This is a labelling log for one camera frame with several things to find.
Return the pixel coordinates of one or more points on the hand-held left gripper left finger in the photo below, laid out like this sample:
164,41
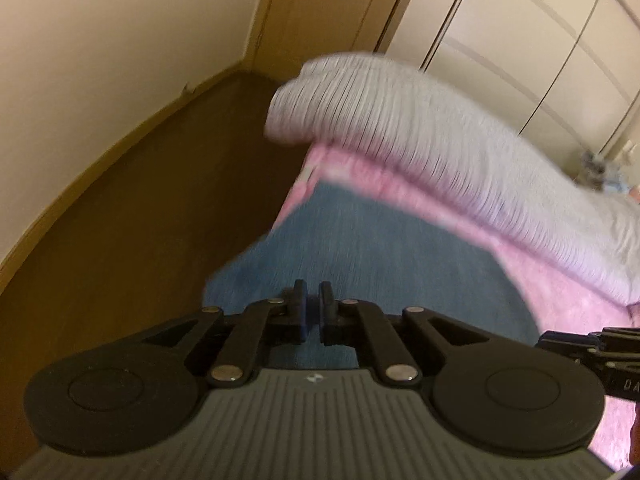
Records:
300,312

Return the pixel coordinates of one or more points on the small grey blue cloth pile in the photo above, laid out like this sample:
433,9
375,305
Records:
597,167

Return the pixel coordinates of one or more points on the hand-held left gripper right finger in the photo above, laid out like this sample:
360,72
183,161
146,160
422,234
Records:
326,312

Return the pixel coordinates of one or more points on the white wardrobe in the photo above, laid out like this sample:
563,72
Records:
525,25

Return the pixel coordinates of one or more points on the pink fleece blanket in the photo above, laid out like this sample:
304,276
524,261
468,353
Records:
575,300

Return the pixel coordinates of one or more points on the grey ribbed duvet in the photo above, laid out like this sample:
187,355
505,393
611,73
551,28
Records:
425,120

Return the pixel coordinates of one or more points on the blue denim jeans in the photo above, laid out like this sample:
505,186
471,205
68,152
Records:
390,250

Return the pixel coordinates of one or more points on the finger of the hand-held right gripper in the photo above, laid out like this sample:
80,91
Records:
567,342

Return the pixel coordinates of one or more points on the wooden door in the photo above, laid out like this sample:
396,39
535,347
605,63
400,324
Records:
325,5

